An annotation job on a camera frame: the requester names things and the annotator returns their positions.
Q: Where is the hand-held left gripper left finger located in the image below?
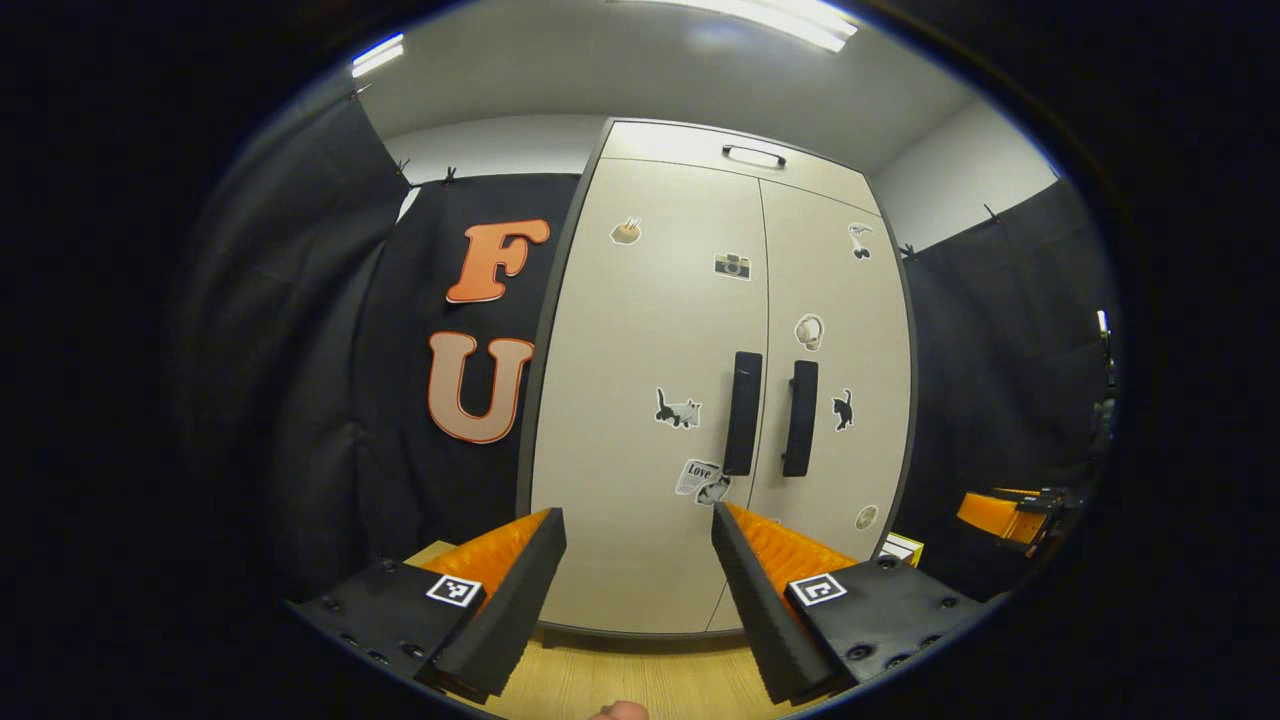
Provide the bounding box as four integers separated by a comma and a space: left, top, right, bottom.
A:
285, 505, 569, 706

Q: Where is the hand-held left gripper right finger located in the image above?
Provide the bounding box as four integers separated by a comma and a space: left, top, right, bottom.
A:
710, 500, 989, 708

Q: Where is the white shoe cabinet door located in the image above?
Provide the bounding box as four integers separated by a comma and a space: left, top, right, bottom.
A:
705, 180, 913, 633
530, 158, 769, 633

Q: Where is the white shoe cabinet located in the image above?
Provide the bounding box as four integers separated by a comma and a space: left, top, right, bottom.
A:
515, 118, 916, 641

